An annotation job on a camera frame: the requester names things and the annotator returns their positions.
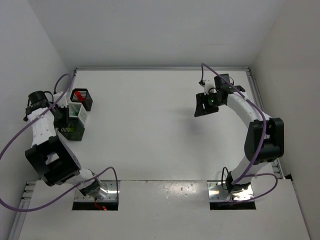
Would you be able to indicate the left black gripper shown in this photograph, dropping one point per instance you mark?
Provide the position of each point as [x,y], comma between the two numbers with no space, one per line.
[63,118]

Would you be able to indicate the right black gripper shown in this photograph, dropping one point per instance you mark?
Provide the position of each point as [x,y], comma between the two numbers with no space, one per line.
[200,105]

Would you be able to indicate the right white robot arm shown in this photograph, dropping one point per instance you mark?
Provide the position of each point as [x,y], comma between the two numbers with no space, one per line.
[264,142]

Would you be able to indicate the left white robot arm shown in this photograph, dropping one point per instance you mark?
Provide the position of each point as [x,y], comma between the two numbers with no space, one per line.
[51,122]

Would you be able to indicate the white slotted container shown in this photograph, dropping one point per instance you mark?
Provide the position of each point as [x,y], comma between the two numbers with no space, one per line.
[79,108]

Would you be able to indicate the black slotted container near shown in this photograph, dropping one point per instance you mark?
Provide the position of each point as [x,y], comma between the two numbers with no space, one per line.
[73,137]

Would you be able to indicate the black slotted container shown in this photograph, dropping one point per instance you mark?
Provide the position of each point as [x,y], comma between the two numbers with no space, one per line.
[82,95]
[73,137]

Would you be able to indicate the black slotted container far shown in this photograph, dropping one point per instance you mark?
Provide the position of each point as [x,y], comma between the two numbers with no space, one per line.
[82,95]

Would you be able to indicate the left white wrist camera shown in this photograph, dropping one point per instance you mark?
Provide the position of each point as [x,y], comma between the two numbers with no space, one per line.
[60,99]

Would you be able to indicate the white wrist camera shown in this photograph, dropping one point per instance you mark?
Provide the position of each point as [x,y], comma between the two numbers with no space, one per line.
[208,85]
[60,99]

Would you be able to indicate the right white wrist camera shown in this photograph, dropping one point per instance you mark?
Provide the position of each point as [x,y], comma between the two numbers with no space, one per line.
[208,85]

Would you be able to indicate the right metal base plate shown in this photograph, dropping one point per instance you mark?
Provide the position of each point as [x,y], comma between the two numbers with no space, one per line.
[219,194]

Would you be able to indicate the metal base plate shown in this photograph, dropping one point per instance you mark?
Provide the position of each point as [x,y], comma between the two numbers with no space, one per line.
[219,194]
[107,194]

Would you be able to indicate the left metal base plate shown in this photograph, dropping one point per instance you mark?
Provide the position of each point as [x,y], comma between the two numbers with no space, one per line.
[107,194]

